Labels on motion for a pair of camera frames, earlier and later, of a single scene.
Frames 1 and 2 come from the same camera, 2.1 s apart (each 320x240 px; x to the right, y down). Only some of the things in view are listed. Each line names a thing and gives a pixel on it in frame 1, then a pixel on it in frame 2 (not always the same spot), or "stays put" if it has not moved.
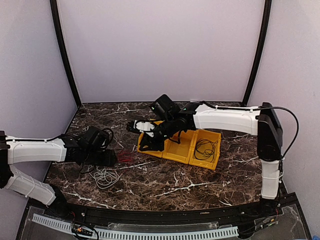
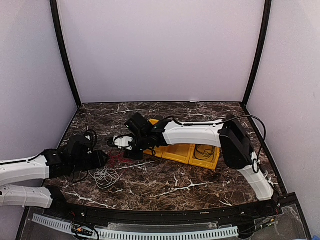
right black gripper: [155, 145] → [138, 156]
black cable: [204, 148] stays put
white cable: [105, 177] stays put
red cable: [123, 156] stays put
